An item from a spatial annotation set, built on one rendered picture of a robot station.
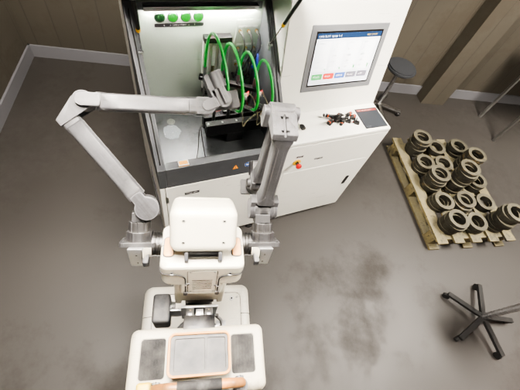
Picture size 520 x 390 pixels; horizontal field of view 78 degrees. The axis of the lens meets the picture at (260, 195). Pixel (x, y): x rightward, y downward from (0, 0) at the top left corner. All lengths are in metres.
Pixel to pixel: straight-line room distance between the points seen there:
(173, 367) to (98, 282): 1.21
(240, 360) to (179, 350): 0.26
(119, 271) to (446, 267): 2.55
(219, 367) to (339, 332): 1.30
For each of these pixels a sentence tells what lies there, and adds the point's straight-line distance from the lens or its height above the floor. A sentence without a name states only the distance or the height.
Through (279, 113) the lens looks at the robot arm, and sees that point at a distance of 0.96.
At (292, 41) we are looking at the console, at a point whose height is 1.38.
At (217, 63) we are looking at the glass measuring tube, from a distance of 1.91.
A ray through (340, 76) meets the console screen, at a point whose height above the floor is 1.18.
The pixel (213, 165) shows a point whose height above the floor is 0.92.
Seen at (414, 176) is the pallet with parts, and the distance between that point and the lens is 3.29.
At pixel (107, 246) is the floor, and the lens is 2.52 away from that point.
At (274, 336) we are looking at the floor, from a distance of 2.35.
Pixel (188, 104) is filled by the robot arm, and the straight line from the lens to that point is 1.16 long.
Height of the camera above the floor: 2.27
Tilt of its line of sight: 57 degrees down
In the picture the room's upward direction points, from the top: 19 degrees clockwise
